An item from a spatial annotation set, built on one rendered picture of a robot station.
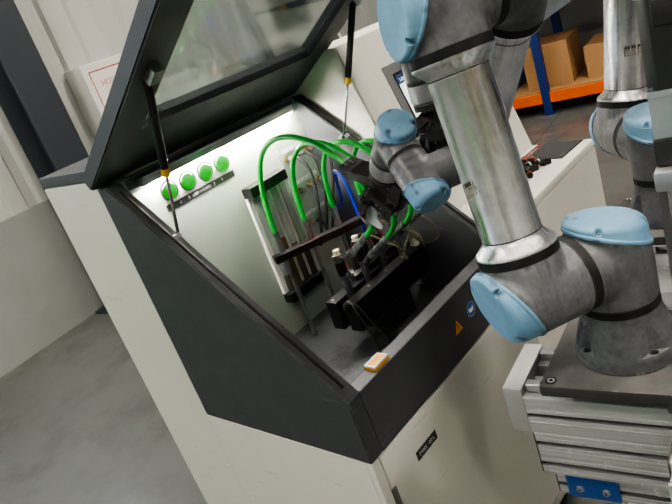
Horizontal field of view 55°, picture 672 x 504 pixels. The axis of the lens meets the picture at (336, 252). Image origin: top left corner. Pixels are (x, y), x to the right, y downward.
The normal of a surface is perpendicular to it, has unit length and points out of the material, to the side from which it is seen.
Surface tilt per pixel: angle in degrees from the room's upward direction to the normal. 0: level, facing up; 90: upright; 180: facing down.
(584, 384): 0
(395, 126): 45
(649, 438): 90
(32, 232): 90
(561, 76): 90
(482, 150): 82
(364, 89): 76
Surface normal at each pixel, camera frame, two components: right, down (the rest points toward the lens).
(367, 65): 0.63, -0.21
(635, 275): 0.27, 0.29
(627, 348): -0.36, 0.15
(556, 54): -0.48, 0.47
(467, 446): 0.73, 0.00
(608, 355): -0.67, 0.18
